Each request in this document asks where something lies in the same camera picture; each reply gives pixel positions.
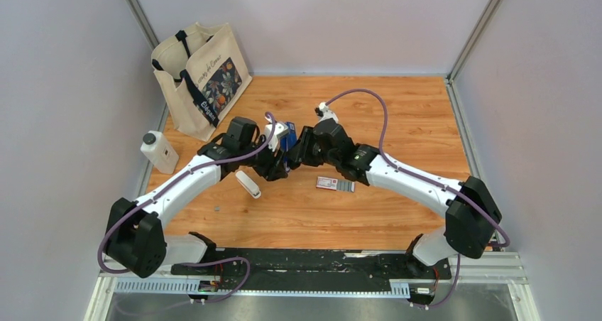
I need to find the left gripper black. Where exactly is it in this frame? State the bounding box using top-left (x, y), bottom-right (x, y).
top-left (239, 134), bottom-right (288, 182)

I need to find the white stapler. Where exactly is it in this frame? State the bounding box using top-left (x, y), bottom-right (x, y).
top-left (235, 170), bottom-right (261, 199)

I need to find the blue stapler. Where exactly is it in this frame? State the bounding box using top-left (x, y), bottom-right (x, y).
top-left (280, 121), bottom-right (297, 153)

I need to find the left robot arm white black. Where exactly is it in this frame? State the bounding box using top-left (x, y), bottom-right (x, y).
top-left (97, 112), bottom-right (289, 278)

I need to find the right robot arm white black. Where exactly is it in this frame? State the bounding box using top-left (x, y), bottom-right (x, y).
top-left (287, 119), bottom-right (502, 278)

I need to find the red white staple box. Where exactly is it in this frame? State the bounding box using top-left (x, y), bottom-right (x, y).
top-left (316, 176), bottom-right (355, 192)

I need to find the white bottle black cap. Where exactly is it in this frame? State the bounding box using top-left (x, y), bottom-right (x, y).
top-left (140, 131), bottom-right (179, 174)

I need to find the beige canvas tote bag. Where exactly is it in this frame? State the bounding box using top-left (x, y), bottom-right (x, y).
top-left (151, 23), bottom-right (252, 141)

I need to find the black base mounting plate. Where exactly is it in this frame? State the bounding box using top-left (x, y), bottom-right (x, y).
top-left (170, 248), bottom-right (454, 298)

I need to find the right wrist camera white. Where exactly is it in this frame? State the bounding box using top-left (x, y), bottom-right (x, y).
top-left (314, 102), bottom-right (339, 123)

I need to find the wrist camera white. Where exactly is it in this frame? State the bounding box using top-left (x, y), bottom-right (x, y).
top-left (264, 122), bottom-right (289, 153)
top-left (314, 102), bottom-right (339, 123)

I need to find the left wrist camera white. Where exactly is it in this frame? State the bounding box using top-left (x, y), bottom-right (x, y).
top-left (264, 122), bottom-right (289, 153)

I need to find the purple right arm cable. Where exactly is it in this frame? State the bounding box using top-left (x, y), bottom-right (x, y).
top-left (319, 88), bottom-right (511, 309)

